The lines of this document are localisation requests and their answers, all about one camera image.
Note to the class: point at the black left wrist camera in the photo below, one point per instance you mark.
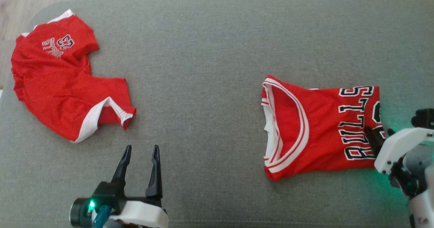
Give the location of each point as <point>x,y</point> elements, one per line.
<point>108,194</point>

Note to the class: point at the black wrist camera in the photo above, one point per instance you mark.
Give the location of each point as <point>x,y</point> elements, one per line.
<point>423,118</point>
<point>108,194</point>

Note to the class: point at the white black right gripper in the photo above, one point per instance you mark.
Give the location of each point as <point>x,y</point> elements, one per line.
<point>396,146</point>

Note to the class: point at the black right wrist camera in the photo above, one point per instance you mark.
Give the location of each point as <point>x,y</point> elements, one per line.
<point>423,118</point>

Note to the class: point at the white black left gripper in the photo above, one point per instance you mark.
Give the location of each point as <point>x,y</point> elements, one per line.
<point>142,214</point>

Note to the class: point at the red Bulls basketball jersey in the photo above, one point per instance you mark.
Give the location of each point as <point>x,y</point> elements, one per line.
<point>322,136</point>

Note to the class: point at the red white-striped basketball shorts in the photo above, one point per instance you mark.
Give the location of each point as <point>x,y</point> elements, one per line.
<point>51,85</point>

